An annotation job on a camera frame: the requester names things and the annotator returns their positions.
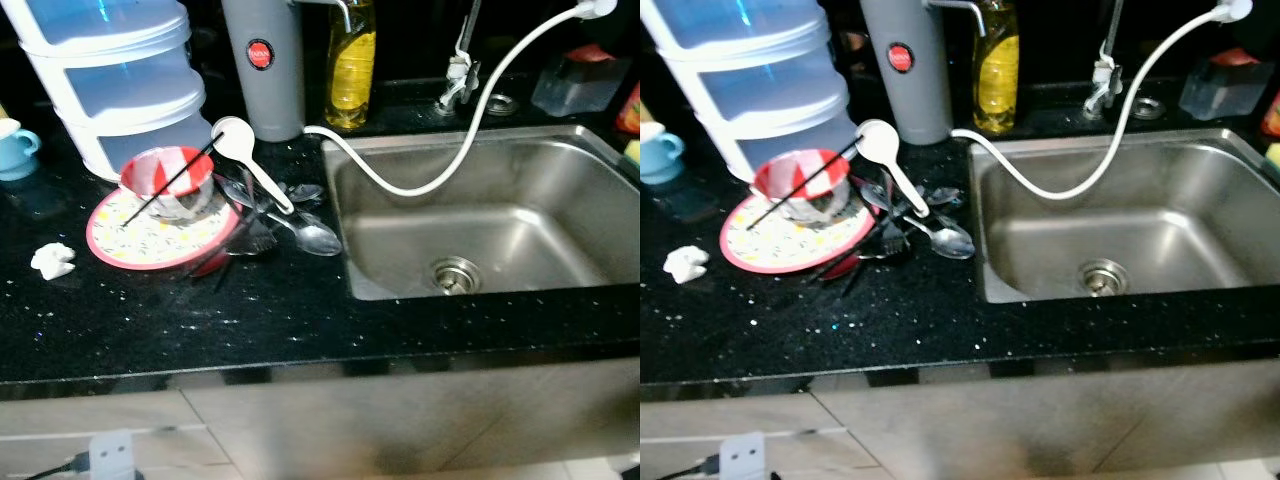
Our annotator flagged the metal fork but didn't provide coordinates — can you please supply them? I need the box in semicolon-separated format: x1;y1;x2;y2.
235;205;281;257
878;205;916;261

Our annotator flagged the white crumpled tissue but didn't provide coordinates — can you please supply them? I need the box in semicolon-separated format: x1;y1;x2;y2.
664;245;710;284
30;242;77;281

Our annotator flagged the pink rimmed floral plate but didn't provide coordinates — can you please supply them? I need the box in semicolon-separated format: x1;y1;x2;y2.
86;187;241;271
720;190;876;275

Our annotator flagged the yellow dish soap bottle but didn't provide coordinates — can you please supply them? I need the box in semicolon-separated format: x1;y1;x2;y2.
973;0;1021;134
325;0;378;131

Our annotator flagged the white flexible hose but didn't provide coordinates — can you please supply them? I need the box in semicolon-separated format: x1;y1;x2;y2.
950;0;1253;199
303;0;619;197

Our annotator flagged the black chopstick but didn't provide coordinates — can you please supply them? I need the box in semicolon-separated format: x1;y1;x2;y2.
122;135;226;226
745;138;863;229

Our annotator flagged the white plastic soup spoon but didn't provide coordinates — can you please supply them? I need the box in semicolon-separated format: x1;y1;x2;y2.
211;116;297;215
855;119;931;217

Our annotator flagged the white stacked plastic container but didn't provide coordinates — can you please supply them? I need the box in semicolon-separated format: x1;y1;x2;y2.
640;0;863;183
0;0;216;183

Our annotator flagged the grey thermos bottle red label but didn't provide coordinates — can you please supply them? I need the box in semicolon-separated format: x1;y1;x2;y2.
860;0;953;144
220;0;306;143

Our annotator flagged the large metal spoon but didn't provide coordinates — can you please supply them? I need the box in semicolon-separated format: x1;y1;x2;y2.
900;210;976;260
262;205;344;257

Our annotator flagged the stainless steel sink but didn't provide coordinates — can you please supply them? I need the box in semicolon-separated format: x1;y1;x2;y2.
322;125;641;301
968;128;1280;304

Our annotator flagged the red and white bowl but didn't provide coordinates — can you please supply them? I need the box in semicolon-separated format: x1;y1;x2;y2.
120;146;216;221
752;150;851;223

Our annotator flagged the clear container red lid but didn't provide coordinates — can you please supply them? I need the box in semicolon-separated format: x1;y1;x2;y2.
1178;48;1276;121
532;45;631;118

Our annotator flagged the metal sink drain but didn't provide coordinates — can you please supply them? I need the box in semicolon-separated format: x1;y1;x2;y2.
1080;259;1129;297
432;257;483;295

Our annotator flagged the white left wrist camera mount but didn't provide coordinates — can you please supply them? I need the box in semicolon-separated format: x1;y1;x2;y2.
88;430;137;480
720;432;767;480

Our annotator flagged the blue mug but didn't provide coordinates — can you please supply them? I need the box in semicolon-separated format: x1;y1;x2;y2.
0;118;43;183
640;122;686;186

